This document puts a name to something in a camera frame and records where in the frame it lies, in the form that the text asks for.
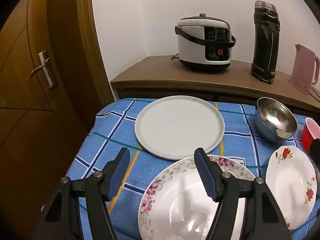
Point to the wooden door frame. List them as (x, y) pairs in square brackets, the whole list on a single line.
[(92, 42)]

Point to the red flower white plate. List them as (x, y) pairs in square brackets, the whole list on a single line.
[(290, 187)]

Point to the black thermos flask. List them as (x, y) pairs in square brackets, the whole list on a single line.
[(265, 50)]

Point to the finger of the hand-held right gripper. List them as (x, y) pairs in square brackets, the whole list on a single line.
[(315, 150)]

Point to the pink electric kettle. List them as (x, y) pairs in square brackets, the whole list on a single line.
[(303, 70)]

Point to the stainless steel bowl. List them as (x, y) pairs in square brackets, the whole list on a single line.
[(267, 127)]

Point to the blue plaid tablecloth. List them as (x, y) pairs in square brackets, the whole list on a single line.
[(112, 140)]

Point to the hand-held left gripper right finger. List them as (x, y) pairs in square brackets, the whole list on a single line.
[(203, 172)]

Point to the pink floral rim plate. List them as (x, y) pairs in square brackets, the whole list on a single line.
[(175, 205)]

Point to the plain white round plate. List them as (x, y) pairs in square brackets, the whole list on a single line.
[(178, 125)]

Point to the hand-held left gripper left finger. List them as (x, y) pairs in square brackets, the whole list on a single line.
[(120, 175)]

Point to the red plastic cup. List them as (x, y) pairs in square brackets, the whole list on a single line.
[(308, 137)]

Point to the brown wooden cabinet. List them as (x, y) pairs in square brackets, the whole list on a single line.
[(160, 72)]

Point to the white electric rice cooker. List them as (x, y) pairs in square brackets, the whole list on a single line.
[(195, 42)]

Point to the brown wooden door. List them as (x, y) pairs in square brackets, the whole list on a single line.
[(25, 117)]

